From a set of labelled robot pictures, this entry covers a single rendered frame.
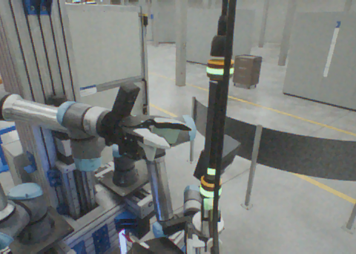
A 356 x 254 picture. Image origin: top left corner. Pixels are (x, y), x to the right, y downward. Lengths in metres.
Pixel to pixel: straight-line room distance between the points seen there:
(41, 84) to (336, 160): 2.32
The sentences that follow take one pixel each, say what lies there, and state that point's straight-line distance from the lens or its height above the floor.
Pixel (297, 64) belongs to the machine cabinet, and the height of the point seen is 0.84.
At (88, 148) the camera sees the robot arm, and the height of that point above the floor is 1.57.
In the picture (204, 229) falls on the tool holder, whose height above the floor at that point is 1.48.
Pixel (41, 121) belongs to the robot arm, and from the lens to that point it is 0.88.
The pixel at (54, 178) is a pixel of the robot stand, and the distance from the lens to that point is 1.33.
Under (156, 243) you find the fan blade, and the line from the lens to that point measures 0.92.
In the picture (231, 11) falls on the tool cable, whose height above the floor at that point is 1.89.
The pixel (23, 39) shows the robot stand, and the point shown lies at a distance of 1.15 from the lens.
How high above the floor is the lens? 1.88
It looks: 24 degrees down
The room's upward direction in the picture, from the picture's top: straight up
